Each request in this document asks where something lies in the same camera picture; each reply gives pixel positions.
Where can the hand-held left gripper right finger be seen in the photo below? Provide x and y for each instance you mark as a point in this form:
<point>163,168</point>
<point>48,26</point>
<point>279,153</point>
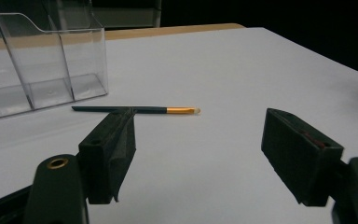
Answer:
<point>298,155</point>

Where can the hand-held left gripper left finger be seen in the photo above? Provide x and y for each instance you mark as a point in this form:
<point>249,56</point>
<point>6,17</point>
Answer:
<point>105,155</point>

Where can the black makeup brush gold ferrule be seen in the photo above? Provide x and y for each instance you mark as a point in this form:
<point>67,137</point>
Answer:
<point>149,110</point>

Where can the clear acrylic organizer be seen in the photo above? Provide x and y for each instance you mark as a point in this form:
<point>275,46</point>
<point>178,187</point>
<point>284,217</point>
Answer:
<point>84,62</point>

